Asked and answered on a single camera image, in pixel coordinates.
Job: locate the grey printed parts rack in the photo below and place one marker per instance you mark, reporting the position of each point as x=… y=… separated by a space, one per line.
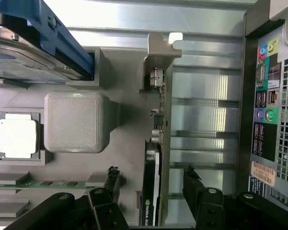
x=130 y=146

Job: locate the green RAM stick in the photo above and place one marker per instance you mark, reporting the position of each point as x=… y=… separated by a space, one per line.
x=50 y=184

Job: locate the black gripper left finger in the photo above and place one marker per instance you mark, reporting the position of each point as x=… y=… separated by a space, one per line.
x=105 y=210

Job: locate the hard disk in blue caddy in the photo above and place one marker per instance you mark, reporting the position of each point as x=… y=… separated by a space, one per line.
x=50 y=31

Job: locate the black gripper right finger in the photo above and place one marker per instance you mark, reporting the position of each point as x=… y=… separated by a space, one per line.
x=211 y=210

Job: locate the silver CPU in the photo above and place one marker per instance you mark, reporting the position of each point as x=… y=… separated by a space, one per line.
x=16 y=136

